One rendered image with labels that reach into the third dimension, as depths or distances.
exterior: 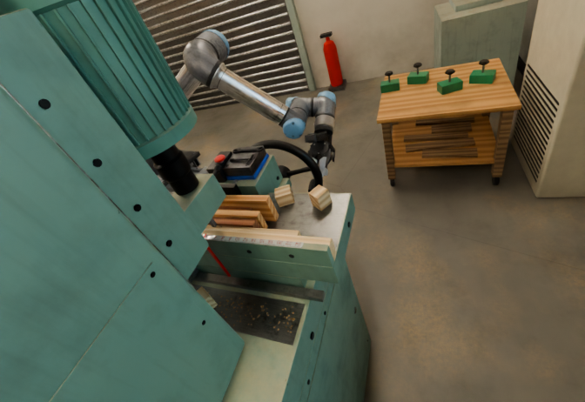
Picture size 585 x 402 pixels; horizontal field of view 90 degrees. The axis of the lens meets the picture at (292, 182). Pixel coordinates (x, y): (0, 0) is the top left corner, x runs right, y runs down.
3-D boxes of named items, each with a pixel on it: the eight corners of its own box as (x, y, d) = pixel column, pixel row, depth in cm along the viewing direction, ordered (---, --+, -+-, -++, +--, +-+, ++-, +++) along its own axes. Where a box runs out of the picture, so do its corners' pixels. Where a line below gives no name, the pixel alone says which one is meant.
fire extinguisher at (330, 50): (346, 83, 340) (336, 28, 304) (345, 90, 327) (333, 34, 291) (332, 85, 347) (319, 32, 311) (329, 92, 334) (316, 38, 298)
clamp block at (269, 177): (284, 177, 88) (274, 153, 83) (268, 210, 79) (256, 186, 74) (243, 178, 95) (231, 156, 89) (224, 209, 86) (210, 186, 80)
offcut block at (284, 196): (279, 207, 74) (274, 197, 72) (278, 197, 77) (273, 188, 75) (294, 203, 74) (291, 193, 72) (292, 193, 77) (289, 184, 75)
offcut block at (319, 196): (323, 197, 72) (319, 184, 70) (332, 202, 70) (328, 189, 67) (312, 205, 71) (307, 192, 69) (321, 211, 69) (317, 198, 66)
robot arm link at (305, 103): (282, 106, 109) (312, 107, 107) (287, 92, 117) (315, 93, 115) (284, 124, 114) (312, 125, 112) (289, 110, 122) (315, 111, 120)
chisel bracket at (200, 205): (230, 200, 68) (213, 172, 63) (198, 250, 59) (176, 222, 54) (205, 199, 72) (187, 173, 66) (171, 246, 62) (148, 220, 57)
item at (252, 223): (263, 231, 69) (256, 218, 67) (259, 238, 68) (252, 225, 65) (198, 227, 78) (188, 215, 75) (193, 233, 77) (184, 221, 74)
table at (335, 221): (362, 184, 81) (359, 167, 77) (340, 284, 60) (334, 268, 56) (194, 185, 106) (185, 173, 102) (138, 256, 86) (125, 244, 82)
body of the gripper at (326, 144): (334, 164, 111) (337, 135, 114) (327, 155, 103) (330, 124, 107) (315, 164, 114) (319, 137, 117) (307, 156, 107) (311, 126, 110)
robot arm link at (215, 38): (134, 124, 127) (196, 30, 96) (151, 108, 138) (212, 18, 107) (158, 143, 132) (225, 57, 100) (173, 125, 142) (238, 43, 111)
